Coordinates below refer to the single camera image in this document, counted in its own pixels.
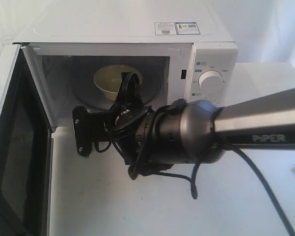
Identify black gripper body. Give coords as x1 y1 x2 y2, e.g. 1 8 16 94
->
107 105 173 177

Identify cream ceramic bowl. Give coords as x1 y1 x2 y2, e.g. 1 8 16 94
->
94 64 143 101

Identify white microwave door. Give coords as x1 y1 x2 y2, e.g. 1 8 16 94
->
0 44 53 236

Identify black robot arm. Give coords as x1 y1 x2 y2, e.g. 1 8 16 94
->
106 73 295 179

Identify glass microwave turntable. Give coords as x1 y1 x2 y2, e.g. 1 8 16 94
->
71 77 162 110

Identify white microwave oven body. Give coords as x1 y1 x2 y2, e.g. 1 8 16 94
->
14 0 238 128

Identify blue warning sticker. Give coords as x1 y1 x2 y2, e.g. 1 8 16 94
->
154 22 201 35

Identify lower white control knob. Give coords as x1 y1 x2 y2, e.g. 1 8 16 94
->
202 97 215 102

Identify white control knob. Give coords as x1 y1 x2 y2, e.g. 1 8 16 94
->
198 70 223 88
202 97 215 102

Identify upper white control knob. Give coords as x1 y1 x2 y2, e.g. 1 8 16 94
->
198 70 223 88

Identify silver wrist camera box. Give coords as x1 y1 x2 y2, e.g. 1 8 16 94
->
72 106 111 158

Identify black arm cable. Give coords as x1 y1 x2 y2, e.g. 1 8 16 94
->
93 141 295 236

